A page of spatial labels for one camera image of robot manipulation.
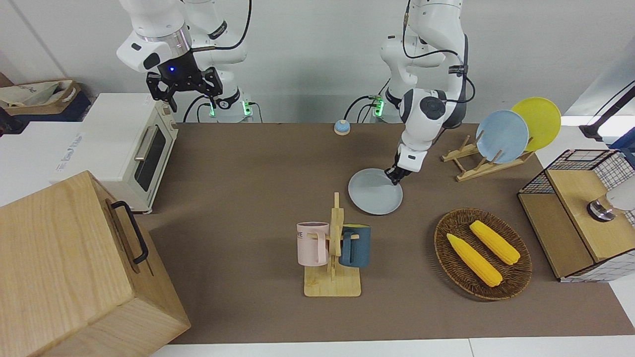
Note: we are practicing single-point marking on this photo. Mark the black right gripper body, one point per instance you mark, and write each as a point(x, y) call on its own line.
point(188, 84)

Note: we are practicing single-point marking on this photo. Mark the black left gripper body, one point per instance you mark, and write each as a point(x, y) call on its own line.
point(402, 172)

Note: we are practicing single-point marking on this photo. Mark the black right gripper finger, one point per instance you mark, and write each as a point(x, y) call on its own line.
point(172, 103)
point(214, 105)

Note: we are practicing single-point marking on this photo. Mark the gray round plate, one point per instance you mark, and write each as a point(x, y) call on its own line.
point(372, 196)

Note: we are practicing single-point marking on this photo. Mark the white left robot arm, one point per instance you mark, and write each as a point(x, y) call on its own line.
point(431, 59)

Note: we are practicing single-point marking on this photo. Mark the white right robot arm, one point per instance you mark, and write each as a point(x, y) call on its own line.
point(158, 25)

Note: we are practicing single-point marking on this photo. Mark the wooden plate rack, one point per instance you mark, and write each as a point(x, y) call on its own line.
point(476, 168)

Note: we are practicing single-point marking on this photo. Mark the light blue plate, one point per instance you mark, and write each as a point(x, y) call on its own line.
point(503, 136)

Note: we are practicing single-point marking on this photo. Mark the yellow plate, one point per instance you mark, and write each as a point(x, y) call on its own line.
point(543, 119)

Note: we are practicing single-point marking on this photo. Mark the cream toaster oven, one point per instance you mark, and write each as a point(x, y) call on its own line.
point(114, 134)

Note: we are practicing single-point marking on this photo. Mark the blue service bell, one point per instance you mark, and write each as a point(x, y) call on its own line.
point(342, 128)

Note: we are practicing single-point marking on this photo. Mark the dark blue mug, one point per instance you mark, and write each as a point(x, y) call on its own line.
point(358, 248)

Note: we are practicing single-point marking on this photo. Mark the dark blue bin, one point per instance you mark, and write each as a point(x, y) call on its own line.
point(69, 111)

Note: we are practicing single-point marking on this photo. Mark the brown wicker basket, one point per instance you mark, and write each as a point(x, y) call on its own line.
point(456, 267)

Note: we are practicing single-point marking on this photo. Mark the cardboard box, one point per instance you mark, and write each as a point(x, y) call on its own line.
point(67, 96)

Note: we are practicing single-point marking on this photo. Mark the pink mug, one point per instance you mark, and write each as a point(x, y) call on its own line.
point(310, 245)

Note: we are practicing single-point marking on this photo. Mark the long tapered yellow corn cob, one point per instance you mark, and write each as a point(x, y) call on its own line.
point(474, 259)

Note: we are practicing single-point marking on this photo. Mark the short blunt yellow corn cob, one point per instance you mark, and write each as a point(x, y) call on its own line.
point(495, 243)

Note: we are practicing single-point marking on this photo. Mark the wooden mug tree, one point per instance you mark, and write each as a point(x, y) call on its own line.
point(332, 285)

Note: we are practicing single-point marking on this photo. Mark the beige cloth bag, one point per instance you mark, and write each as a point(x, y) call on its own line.
point(30, 93)

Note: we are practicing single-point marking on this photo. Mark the white box with print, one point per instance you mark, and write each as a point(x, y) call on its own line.
point(25, 158)

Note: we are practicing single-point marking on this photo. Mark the wooden drawer cabinet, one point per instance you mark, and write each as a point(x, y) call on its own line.
point(64, 267)

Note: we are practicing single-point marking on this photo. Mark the black stand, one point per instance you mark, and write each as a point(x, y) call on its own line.
point(603, 119)

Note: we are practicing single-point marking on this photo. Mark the white silver cylindrical device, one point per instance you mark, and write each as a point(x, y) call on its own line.
point(620, 196)

